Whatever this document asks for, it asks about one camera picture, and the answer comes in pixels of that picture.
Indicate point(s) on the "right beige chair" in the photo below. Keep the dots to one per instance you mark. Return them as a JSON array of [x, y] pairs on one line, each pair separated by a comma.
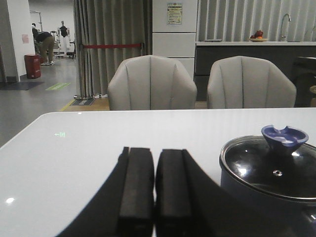
[[242, 82]]

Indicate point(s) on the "fruit plate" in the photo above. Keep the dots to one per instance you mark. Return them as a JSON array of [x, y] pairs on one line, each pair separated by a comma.
[[258, 37]]

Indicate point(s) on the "red trash bin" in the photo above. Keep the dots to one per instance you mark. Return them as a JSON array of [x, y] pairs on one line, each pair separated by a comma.
[[32, 64]]

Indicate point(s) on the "poster on refrigerator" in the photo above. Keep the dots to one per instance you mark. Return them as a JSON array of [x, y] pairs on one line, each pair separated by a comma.
[[174, 13]]

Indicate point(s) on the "red barrier belt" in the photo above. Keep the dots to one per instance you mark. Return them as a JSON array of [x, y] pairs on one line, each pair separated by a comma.
[[107, 46]]

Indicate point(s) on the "white refrigerator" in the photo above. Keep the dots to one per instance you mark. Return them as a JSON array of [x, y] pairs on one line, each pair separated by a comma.
[[176, 41]]

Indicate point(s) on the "left beige chair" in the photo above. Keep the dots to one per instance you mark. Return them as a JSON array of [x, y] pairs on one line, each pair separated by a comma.
[[151, 83]]

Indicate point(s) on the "glass lid with blue knob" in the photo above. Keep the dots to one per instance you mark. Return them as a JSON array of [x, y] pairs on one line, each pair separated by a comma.
[[278, 162]]

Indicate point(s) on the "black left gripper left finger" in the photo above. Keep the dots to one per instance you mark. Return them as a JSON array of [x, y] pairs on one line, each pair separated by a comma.
[[123, 206]]

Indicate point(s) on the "dark blue saucepan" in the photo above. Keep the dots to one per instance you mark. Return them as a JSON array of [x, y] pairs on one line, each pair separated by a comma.
[[298, 214]]

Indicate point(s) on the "dark kitchen counter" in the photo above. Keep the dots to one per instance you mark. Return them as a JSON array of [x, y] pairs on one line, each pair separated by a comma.
[[292, 58]]

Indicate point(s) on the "person in brown clothes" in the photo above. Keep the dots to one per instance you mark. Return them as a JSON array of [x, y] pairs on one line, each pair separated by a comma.
[[45, 42]]

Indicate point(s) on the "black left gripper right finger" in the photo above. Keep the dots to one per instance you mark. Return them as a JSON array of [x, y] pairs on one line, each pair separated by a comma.
[[191, 204]]

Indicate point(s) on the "grey curtain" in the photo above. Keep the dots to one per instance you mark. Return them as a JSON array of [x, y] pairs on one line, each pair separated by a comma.
[[108, 22]]

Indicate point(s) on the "beige chair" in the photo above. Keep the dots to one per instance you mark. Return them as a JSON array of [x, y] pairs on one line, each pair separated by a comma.
[[242, 82], [151, 83]]

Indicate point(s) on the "chrome faucet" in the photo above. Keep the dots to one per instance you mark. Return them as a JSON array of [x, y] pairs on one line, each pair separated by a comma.
[[284, 27]]

